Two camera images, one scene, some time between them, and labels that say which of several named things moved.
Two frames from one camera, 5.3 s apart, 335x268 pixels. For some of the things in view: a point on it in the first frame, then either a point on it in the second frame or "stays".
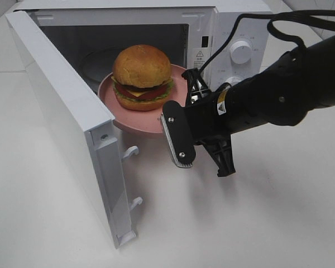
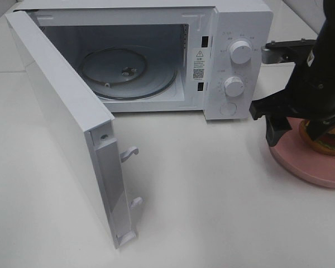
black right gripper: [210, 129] -> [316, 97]
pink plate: [143, 121] -> [291, 150]
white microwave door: [87, 129] stays
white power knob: [240, 52] stays
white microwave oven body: [87, 35] stays
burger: [142, 79] -> [333, 143]
